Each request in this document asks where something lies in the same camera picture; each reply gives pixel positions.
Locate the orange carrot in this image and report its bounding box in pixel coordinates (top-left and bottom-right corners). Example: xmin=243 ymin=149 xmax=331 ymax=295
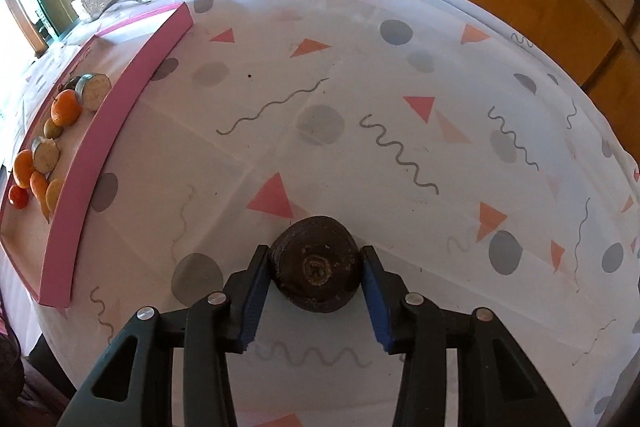
xmin=30 ymin=171 xmax=52 ymax=224

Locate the small tangerine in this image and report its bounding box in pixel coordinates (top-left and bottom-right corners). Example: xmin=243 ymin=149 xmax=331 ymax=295
xmin=51 ymin=89 xmax=82 ymax=128

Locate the person's dark clothing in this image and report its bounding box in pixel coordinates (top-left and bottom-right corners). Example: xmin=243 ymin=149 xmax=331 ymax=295
xmin=0 ymin=297 xmax=31 ymax=408

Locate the pink rectangular tray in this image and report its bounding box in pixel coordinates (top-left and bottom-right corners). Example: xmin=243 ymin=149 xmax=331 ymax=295
xmin=0 ymin=2 xmax=194 ymax=308

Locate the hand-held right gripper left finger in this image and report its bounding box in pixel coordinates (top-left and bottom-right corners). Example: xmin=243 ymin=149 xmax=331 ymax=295
xmin=60 ymin=244 xmax=273 ymax=427

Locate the white patterned tablecloth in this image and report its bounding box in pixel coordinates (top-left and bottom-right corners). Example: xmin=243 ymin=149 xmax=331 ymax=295
xmin=0 ymin=0 xmax=640 ymax=427

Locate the small red-orange fruit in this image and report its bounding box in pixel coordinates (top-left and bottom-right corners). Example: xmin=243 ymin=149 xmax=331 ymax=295
xmin=8 ymin=185 xmax=30 ymax=210

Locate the small yellow fruit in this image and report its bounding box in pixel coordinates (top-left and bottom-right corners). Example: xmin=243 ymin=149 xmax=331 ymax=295
xmin=46 ymin=178 xmax=66 ymax=212

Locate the large orange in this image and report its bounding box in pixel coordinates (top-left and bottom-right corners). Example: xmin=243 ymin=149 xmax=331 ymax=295
xmin=12 ymin=149 xmax=37 ymax=188

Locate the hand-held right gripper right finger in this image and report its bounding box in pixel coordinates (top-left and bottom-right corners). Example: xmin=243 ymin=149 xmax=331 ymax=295
xmin=361 ymin=245 xmax=571 ymax=427

